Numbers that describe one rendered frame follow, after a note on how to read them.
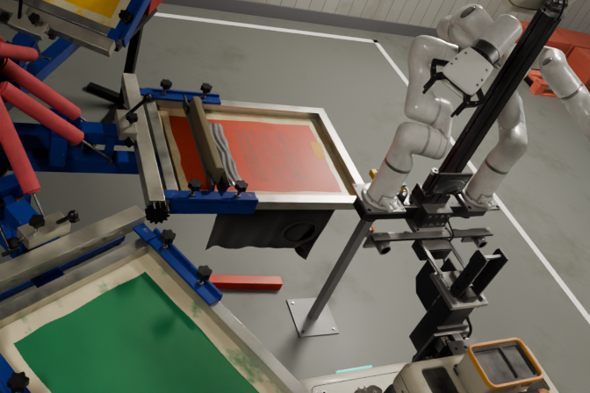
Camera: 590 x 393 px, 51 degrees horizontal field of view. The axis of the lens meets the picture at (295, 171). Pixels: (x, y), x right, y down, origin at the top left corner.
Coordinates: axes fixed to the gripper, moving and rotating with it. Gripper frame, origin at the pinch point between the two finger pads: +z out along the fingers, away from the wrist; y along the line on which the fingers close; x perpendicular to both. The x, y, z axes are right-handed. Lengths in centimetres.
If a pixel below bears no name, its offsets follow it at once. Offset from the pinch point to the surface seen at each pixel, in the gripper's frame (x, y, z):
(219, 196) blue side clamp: -58, 35, 52
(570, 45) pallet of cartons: -451, -38, -328
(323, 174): -92, 19, 16
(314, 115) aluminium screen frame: -112, 41, -5
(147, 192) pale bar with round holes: -44, 50, 66
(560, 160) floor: -367, -91, -183
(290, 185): -81, 24, 29
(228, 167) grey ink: -75, 44, 40
